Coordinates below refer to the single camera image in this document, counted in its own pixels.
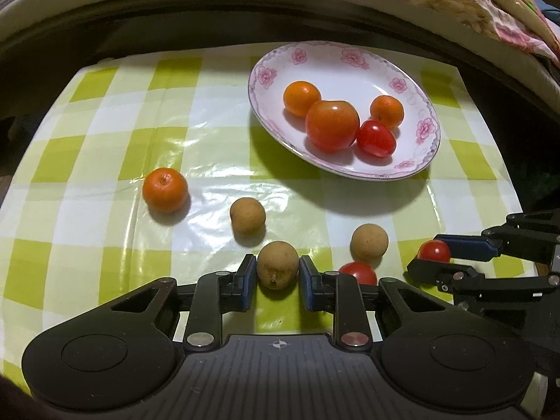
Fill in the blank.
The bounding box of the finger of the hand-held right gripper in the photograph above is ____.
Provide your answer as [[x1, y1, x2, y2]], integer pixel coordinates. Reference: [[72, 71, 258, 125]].
[[406, 259, 547, 300], [436, 211, 560, 267]]

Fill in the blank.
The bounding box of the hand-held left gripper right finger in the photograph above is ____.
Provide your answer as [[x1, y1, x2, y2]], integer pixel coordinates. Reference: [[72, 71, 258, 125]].
[[298, 254, 447, 351]]

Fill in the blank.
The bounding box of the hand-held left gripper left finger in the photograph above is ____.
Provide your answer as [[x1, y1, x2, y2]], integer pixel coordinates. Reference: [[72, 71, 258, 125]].
[[107, 253, 258, 351]]

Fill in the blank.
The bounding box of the red cherry tomato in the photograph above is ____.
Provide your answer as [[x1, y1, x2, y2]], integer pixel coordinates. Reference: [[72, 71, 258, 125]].
[[338, 261, 378, 287], [417, 240, 451, 264], [356, 120, 397, 159]]

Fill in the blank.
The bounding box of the brown longan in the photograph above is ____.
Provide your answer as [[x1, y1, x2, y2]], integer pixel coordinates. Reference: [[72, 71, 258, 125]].
[[351, 223, 389, 262], [230, 197, 266, 237], [256, 240, 299, 290]]

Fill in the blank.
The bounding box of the orange tangerine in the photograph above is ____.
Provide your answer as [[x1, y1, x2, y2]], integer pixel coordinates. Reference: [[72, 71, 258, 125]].
[[283, 80, 322, 118], [142, 168, 190, 215], [370, 95, 404, 131]]

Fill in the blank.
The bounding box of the large red tomato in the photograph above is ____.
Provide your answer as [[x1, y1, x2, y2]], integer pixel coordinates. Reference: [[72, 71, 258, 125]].
[[305, 100, 361, 154]]

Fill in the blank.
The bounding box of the white floral rimmed plate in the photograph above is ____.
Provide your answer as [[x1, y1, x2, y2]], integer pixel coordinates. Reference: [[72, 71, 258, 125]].
[[248, 40, 442, 181]]

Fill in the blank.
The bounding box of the green checked tablecloth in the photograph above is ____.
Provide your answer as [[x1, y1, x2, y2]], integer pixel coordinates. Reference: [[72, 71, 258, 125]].
[[0, 46, 526, 386]]

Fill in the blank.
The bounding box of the bed with floral quilt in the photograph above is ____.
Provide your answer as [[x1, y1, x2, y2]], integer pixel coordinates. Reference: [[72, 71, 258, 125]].
[[0, 0, 560, 110]]

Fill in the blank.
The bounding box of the dark bed frame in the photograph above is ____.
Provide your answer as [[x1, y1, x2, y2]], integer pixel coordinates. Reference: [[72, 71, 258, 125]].
[[0, 0, 560, 149]]

